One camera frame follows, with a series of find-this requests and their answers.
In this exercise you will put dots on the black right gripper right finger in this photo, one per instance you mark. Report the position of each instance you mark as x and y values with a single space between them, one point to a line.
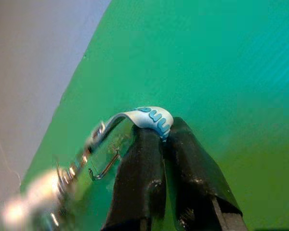
195 180

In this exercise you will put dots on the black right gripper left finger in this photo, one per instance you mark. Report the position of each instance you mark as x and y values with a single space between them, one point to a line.
139 180

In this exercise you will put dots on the green plastic board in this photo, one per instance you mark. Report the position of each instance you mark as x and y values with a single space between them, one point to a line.
207 72

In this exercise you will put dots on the clear adhesive wall hook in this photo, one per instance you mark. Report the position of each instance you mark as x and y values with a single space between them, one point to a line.
108 167

